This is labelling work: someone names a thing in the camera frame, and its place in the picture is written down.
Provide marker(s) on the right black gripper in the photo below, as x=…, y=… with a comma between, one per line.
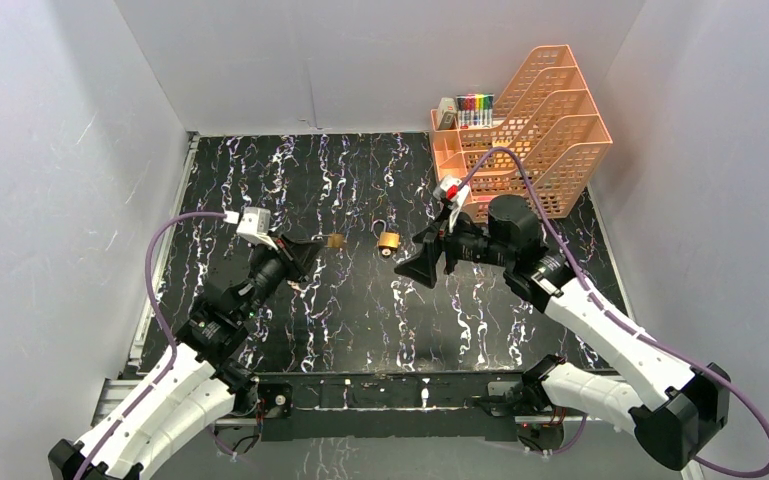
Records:
x=422, y=267

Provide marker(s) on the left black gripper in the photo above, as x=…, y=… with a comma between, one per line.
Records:
x=290, y=257

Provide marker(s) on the large brass padlock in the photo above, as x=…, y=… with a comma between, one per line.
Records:
x=388, y=241

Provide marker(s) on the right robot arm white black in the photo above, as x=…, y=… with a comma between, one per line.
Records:
x=672, y=408

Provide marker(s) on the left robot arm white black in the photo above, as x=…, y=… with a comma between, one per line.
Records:
x=198, y=380

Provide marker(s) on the grey eraser box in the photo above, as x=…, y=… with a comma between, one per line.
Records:
x=446, y=114

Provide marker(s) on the coloured marker pen set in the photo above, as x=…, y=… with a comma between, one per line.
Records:
x=475, y=110

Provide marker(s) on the orange plastic file organizer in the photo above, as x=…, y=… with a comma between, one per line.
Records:
x=547, y=116

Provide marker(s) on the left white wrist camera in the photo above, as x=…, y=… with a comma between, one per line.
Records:
x=253, y=226

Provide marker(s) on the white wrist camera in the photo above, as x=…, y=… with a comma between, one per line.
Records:
x=253, y=226
x=452, y=192

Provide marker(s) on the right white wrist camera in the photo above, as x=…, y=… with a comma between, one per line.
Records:
x=452, y=192

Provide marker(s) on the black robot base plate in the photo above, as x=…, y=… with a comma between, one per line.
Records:
x=490, y=405

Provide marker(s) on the aluminium front rail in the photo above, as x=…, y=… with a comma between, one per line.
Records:
x=601, y=396

